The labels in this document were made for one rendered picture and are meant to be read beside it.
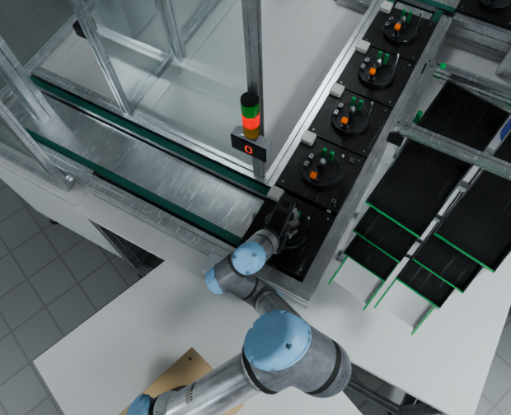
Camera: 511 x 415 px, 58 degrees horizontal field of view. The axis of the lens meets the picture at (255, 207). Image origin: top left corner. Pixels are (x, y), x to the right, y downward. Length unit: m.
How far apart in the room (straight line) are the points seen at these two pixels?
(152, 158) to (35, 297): 1.26
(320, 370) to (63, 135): 1.40
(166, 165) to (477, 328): 1.20
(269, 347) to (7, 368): 2.03
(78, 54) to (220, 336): 1.38
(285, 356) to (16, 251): 2.25
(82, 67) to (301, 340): 1.67
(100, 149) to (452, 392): 1.47
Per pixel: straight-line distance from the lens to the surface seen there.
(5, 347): 2.78
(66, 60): 2.28
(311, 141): 1.69
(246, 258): 1.15
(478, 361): 1.69
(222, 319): 1.59
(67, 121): 2.00
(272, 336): 0.88
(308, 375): 0.90
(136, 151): 1.83
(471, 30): 2.26
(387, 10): 2.17
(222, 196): 1.67
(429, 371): 1.63
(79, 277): 2.71
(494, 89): 1.05
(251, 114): 1.27
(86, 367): 1.66
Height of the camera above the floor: 2.41
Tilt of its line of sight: 65 degrees down
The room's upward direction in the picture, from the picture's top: 4 degrees counter-clockwise
